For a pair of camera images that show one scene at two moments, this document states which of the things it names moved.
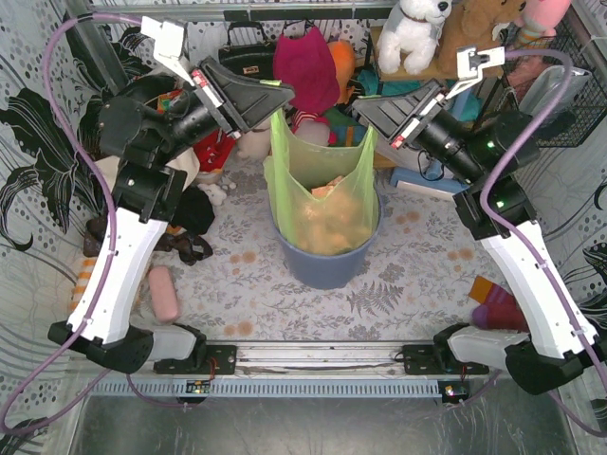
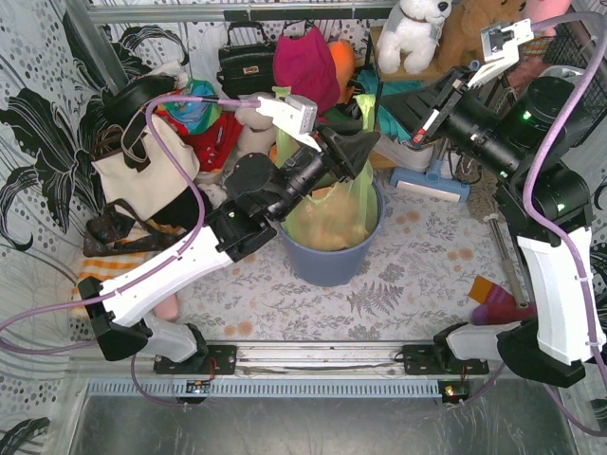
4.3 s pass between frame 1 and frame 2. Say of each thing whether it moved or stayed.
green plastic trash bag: stayed
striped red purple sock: stayed
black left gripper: moved
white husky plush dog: stayed
